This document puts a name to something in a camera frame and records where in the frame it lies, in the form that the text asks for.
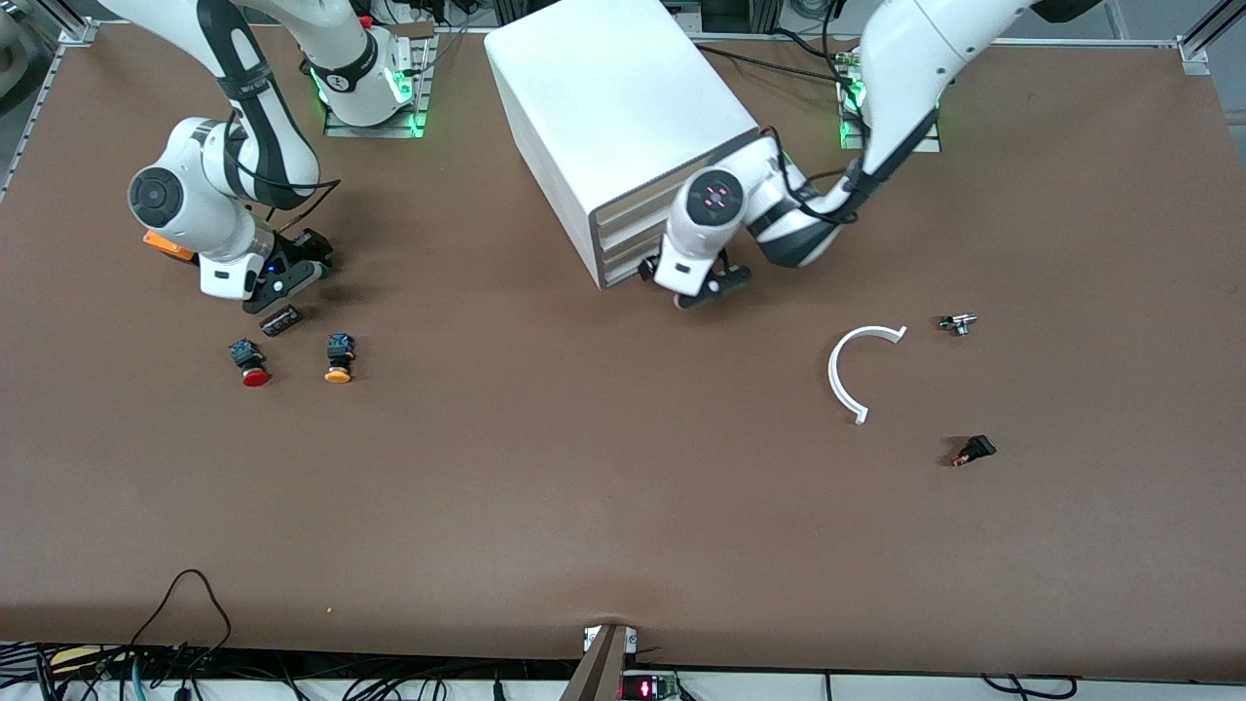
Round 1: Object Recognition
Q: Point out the black looped cable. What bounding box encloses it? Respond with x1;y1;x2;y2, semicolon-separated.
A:
127;570;235;675

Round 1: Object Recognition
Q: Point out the tangled black cable bundle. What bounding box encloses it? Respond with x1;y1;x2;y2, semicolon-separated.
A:
0;639;585;701

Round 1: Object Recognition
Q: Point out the black table cable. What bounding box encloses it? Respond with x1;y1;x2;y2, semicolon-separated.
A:
695;27;858;87

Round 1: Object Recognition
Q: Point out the short black cable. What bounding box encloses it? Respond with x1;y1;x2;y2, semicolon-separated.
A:
978;674;1081;701

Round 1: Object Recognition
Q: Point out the red push button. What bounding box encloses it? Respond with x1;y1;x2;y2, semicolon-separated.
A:
229;338;272;388

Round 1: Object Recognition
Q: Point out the orange box with hole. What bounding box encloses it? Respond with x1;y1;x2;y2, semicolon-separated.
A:
143;230;198;263

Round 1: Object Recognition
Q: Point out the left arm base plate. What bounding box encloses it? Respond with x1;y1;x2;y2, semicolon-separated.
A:
839;39;943;153

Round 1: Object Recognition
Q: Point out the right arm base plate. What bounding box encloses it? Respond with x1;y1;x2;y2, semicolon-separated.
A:
323;19;435;139

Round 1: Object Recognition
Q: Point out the brown table mat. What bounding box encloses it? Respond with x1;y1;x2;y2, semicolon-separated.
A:
0;19;1246;683

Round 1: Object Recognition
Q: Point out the brown camera mount post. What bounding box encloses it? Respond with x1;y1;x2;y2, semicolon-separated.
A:
560;623;639;701

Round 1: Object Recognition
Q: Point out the white curved plastic arc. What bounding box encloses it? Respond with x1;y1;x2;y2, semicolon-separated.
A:
827;325;909;426

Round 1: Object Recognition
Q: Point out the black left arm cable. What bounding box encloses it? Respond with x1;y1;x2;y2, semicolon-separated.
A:
759;0;879;227

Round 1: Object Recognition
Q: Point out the aluminium frame rail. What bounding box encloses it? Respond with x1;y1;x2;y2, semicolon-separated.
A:
0;19;100;202
1176;0;1246;77

